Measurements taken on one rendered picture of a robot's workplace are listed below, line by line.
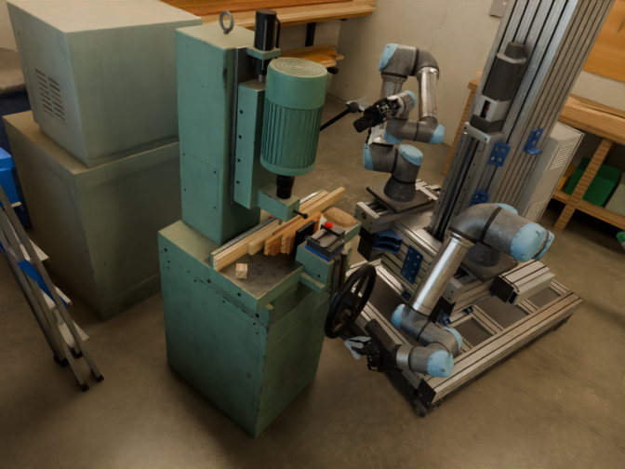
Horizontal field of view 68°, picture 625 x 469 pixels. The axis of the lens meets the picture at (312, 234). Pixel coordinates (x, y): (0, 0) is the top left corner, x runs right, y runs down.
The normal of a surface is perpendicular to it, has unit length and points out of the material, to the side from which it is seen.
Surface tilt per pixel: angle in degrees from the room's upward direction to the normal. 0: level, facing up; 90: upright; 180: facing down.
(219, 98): 90
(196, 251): 0
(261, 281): 0
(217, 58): 90
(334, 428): 0
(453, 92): 90
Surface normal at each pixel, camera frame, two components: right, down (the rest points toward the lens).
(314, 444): 0.14, -0.79
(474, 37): -0.65, 0.38
